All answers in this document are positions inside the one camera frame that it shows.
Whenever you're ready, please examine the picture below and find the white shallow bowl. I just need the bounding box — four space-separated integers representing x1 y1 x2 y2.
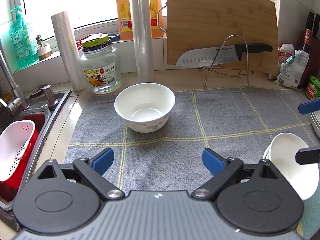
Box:
263 145 271 160

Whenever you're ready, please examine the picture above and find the metal wire board stand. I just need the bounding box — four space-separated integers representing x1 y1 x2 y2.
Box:
195 34 244 87

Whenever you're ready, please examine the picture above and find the red plastic basin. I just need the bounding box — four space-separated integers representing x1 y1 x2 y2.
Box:
1 114 46 203

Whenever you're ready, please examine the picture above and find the white bowl floral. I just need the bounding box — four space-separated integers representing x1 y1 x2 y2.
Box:
114 83 175 133
270 133 319 200

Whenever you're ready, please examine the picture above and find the steel soap dispenser pump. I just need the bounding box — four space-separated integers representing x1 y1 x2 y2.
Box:
29 85 59 108

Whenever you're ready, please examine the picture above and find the wooden knife block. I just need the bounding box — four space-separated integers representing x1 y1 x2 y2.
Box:
311 13 319 76

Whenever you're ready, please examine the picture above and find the short plastic bag roll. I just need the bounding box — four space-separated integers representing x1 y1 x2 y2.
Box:
51 11 88 92

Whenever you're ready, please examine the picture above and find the white colander basket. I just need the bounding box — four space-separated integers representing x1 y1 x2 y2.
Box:
1 120 38 189

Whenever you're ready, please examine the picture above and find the white salt bag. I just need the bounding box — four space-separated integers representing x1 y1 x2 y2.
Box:
277 43 295 74

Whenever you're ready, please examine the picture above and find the white seasoning bag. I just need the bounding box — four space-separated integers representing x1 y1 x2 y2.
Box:
274 50 310 89

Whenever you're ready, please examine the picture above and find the bamboo cutting board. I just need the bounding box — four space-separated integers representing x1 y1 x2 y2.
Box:
167 0 278 75

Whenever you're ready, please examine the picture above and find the green lidded tub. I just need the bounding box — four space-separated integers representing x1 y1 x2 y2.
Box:
305 75 320 100

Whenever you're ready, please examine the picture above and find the white bowl floral back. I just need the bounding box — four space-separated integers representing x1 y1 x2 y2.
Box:
270 133 319 200

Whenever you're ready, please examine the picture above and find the green dish soap bottle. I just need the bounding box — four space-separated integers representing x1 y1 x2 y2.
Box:
9 5 39 69

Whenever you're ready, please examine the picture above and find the small potted succulent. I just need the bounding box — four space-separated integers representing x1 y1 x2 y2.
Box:
35 35 53 61

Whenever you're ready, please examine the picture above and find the glass jar yellow lid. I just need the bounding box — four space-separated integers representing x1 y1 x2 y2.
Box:
80 33 121 94

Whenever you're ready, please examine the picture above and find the dark soy sauce bottle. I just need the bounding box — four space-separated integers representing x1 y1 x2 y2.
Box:
299 9 314 86

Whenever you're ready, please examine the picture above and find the bottom white plate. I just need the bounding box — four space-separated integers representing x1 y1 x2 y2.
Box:
310 111 320 138

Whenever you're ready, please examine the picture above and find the steel kitchen faucet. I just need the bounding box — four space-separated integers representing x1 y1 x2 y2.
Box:
1 44 30 115

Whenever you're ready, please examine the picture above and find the orange cooking oil bottle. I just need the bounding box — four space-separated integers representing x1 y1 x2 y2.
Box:
116 0 163 40

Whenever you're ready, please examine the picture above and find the teal dish on sill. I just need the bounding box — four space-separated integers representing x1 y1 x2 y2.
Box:
108 33 120 43

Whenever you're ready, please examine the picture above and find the grey checked dish mat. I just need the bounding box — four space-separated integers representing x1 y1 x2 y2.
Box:
65 87 319 192

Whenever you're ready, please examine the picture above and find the tall plastic wrap roll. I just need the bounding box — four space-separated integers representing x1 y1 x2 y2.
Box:
129 0 154 83

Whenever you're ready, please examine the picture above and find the stainless steel sink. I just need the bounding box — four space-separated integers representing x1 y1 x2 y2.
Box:
1 89 71 232

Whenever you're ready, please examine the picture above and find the black handled santoku knife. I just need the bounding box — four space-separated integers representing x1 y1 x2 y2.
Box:
175 43 273 69

